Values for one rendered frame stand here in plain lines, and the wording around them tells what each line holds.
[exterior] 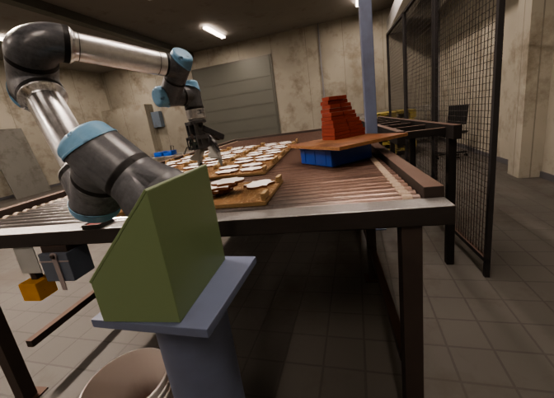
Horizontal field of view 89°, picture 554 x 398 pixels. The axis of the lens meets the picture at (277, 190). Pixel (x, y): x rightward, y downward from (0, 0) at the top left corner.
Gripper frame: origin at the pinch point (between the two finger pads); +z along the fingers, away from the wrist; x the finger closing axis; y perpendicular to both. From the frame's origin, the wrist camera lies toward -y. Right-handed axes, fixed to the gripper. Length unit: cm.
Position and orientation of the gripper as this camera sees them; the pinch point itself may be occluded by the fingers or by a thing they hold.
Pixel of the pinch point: (211, 166)
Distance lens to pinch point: 126.3
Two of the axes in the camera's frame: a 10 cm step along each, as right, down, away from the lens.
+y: -5.8, 2.8, -7.6
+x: 8.0, 0.0, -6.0
